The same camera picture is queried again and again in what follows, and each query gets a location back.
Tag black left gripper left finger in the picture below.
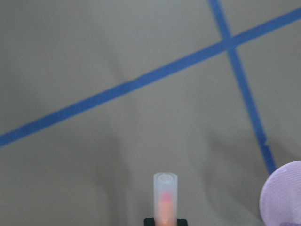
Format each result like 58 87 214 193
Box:
143 218 155 226

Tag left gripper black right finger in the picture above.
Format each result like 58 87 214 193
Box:
177 219 188 226

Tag orange highlighter pen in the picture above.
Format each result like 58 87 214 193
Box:
153 173 178 226

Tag pink mesh pen holder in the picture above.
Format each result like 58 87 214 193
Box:
259 161 301 226

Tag blue tape grid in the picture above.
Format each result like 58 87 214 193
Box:
0 0 301 174

